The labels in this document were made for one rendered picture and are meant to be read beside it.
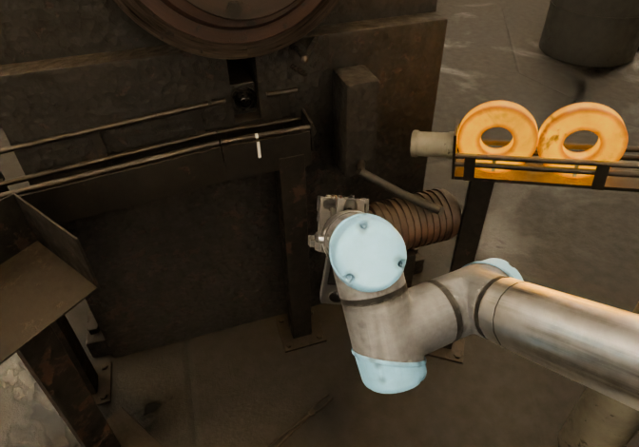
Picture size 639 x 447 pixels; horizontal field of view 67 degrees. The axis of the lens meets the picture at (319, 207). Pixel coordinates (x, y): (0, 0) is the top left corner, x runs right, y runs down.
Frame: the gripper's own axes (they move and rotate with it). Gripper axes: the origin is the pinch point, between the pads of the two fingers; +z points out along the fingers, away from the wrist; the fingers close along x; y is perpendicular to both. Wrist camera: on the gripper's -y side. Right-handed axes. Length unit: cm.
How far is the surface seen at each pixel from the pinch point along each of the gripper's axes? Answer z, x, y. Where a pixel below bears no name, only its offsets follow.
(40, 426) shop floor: 47, 68, -58
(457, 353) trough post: 51, -45, -38
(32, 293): 4, 50, -12
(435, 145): 18.9, -23.3, 18.6
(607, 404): 11, -61, -34
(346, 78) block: 20.4, -3.7, 31.6
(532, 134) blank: 10.4, -40.2, 21.1
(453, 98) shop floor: 184, -86, 61
